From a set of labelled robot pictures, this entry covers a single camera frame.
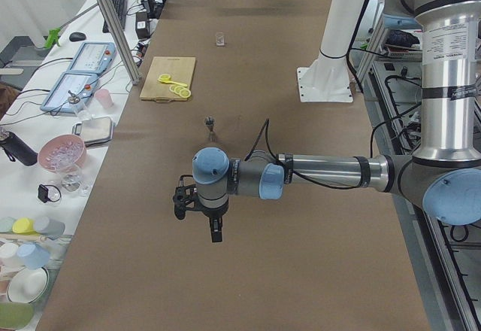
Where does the metal tray scale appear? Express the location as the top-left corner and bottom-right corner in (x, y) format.
(72, 117), (115, 147)

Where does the blue plastic cup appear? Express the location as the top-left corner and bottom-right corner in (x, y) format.
(17, 242), (50, 269)

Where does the white plate bowl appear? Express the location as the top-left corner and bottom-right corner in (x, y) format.
(7, 268), (49, 303)

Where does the wine glass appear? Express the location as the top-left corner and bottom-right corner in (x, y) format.
(59, 163), (92, 197)

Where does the teach pendant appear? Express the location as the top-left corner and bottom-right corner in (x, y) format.
(40, 71), (98, 114)
(68, 41), (116, 75)

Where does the pink plastic cup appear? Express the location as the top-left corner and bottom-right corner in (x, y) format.
(94, 88), (113, 109)

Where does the upper teach pendant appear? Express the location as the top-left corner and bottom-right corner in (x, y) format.
(68, 41), (116, 75)

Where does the grey plastic cup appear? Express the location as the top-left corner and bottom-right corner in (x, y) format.
(33, 216), (65, 239)

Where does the aluminium frame post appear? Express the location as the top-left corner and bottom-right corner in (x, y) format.
(97, 0), (141, 86)

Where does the green bowl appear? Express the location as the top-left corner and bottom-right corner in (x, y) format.
(1, 302), (35, 330)

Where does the pink bowl with ice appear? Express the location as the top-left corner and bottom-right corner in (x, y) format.
(38, 134), (86, 172)

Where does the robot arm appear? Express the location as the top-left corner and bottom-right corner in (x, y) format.
(173, 0), (480, 242)

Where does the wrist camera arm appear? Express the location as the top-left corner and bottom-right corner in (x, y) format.
(172, 175), (200, 220)

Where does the wooden cutting board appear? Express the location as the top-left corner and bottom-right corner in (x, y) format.
(140, 56), (196, 102)

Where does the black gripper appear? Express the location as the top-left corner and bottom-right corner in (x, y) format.
(198, 194), (228, 243)

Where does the black bottle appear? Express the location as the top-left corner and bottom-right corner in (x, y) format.
(1, 127), (38, 166)

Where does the yellow plastic cup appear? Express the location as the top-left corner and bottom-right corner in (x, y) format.
(12, 217), (35, 235)

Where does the lower teach pendant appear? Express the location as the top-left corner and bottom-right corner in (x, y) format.
(40, 71), (98, 114)

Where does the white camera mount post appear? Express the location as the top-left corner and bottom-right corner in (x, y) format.
(297, 0), (369, 103)

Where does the small clear glass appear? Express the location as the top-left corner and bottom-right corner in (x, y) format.
(215, 32), (225, 47)

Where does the black computer mouse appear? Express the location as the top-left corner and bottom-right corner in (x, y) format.
(69, 32), (86, 42)

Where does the steel jigger measuring cup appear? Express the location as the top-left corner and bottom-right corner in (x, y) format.
(204, 116), (218, 142)

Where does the yellow plastic knife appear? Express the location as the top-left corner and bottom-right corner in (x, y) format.
(170, 77), (187, 87)

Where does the black keyboard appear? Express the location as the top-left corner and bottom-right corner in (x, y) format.
(111, 0), (127, 30)

